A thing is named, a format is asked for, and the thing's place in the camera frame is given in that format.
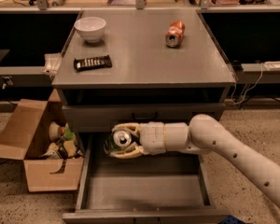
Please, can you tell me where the open cardboard box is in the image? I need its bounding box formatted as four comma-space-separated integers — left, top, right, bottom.
0, 91, 84, 192

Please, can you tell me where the black drawer handle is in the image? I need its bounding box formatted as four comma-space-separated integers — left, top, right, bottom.
132, 112, 158, 122

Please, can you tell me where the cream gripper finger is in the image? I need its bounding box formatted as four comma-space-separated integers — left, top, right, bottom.
111, 122, 141, 137
109, 147, 143, 159

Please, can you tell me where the black snack bar packet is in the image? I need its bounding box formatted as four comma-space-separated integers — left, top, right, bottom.
74, 55, 112, 72

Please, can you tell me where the orange soda can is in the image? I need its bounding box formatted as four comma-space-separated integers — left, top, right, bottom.
165, 21, 185, 48

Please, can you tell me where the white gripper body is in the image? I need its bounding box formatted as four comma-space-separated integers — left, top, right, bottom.
139, 122, 166, 155

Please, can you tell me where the green soda can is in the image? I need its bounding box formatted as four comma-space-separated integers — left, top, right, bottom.
104, 130, 133, 155

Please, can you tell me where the white power strip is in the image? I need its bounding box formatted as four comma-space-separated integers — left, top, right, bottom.
263, 61, 280, 71

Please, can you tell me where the open grey middle drawer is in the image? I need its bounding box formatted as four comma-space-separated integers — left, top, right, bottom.
63, 133, 230, 224

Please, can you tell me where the white bowl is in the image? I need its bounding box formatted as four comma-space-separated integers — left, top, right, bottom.
74, 17, 106, 43

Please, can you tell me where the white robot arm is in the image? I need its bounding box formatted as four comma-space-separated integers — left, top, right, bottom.
104, 114, 280, 209

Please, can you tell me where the blue perforated object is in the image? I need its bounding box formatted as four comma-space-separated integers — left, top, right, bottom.
218, 216, 245, 224

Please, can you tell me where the closed grey top drawer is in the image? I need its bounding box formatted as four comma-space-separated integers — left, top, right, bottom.
63, 103, 225, 133

